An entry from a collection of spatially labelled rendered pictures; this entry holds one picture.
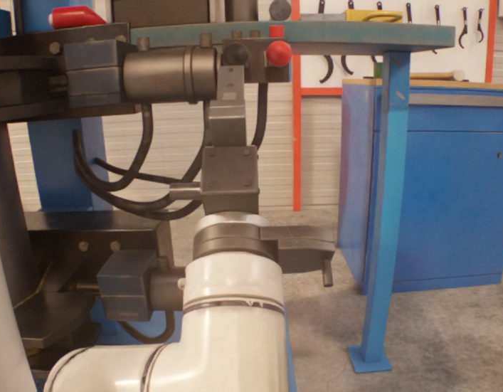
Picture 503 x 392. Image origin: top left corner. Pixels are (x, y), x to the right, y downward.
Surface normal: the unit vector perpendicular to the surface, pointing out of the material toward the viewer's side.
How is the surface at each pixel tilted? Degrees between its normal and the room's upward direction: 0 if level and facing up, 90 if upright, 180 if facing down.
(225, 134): 130
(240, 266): 41
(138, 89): 116
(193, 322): 53
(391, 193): 90
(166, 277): 34
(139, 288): 90
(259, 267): 49
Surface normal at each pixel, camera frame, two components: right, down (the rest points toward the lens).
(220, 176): -0.02, -0.54
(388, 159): 0.00, 0.30
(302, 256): 0.02, 0.84
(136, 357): -0.32, -0.89
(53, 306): -0.03, -0.95
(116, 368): -0.36, -0.79
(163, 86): 0.01, 0.59
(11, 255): 0.96, 0.06
